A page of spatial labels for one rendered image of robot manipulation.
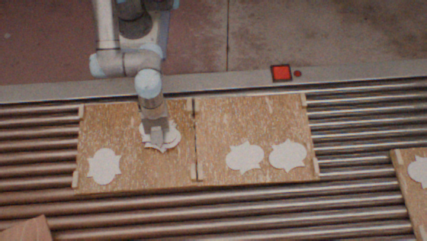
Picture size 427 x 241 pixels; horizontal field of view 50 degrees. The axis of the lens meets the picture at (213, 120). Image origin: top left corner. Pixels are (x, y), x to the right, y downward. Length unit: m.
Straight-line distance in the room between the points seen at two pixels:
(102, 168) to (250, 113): 0.56
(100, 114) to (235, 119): 0.49
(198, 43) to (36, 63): 1.06
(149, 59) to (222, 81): 0.45
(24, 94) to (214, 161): 0.78
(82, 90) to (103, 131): 0.22
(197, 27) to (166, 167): 1.76
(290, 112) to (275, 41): 1.48
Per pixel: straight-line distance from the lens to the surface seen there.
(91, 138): 1.68
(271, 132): 1.65
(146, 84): 1.33
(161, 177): 1.57
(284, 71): 1.82
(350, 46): 3.22
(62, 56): 3.20
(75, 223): 1.59
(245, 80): 1.79
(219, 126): 1.65
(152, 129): 1.51
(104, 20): 1.44
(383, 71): 1.93
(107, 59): 1.44
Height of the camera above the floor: 2.36
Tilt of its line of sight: 59 degrees down
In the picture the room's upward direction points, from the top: straight up
